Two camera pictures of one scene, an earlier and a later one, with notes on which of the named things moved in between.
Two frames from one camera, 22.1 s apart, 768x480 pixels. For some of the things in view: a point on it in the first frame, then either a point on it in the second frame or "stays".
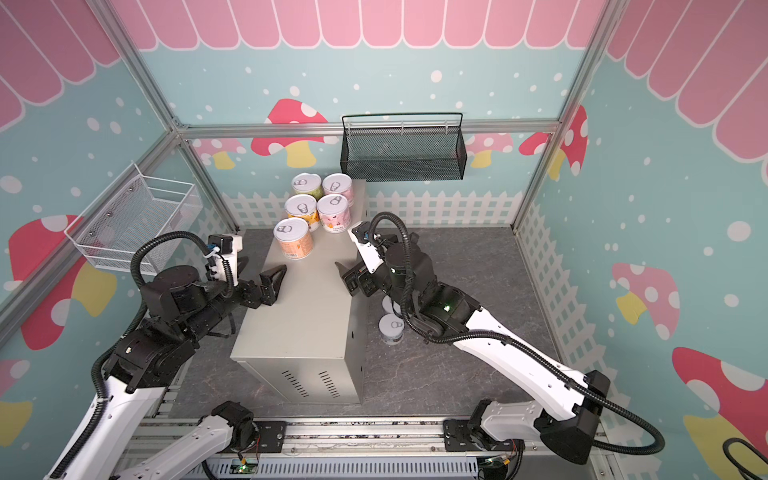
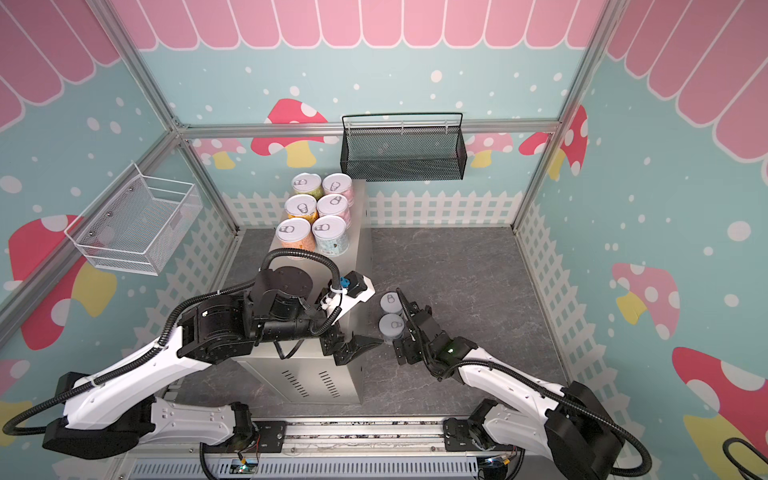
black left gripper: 269,291 → 343,355
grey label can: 391,328 stays
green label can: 308,183 stays
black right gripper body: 362,279 → 414,336
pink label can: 339,184 stays
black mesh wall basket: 404,147 stays
